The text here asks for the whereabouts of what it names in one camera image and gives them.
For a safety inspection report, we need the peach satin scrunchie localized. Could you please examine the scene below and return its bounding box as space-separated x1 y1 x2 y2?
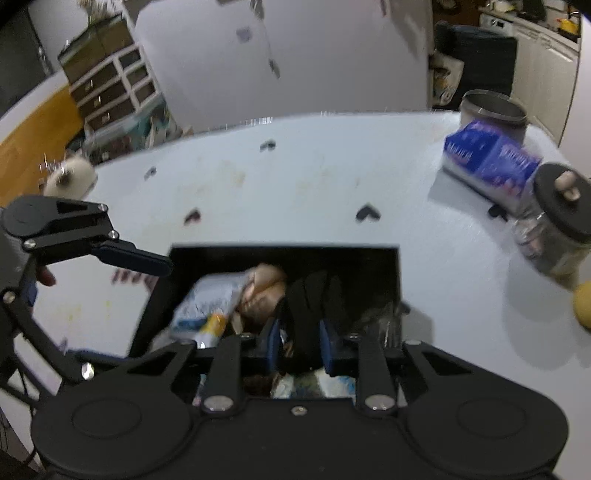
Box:
233 263 289 330

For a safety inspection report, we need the white washing machine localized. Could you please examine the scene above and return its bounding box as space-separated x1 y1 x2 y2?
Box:
478 11 515 38

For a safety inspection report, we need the blue green scrunchie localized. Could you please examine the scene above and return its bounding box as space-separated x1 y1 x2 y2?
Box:
272 369 357 400

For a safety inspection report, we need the glass fish tank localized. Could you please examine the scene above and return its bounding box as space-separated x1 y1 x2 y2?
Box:
58 16 137 86

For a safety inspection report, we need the printed tote bag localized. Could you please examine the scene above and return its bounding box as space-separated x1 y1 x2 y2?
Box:
429 53 465 108

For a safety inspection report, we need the white soft packet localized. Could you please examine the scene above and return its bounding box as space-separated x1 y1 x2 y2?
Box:
171 272 252 349

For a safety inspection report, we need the round metal tin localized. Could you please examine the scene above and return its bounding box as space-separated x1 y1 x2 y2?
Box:
459 89 528 144

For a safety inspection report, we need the glass jar with black lid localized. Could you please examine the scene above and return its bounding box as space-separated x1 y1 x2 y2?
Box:
512 162 591 278

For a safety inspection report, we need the black storage box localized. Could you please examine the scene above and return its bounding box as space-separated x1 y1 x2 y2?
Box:
127 244 407 402

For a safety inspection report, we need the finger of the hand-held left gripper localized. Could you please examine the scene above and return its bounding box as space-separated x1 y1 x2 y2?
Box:
23 198 174 278
0 272 130 384

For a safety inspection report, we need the white drawer cabinet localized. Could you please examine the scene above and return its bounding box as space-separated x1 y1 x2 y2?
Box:
69 42 162 132

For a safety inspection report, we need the dark patterned scrunchie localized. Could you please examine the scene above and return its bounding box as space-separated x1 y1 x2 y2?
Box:
276 270 345 370

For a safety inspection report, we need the blue tissue pack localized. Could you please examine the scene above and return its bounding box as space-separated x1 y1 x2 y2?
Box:
442 119 542 204

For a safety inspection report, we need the yellow round object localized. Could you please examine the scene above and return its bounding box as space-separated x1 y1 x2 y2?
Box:
573 282 591 329

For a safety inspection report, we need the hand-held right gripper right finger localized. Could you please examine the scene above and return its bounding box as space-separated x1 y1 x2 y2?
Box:
318 318 468 414

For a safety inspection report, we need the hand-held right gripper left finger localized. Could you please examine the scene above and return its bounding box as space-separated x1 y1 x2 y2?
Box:
124 318 282 414

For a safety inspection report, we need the cream cat-shaped ceramic lamp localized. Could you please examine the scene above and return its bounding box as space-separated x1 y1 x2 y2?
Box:
39 156 99 200

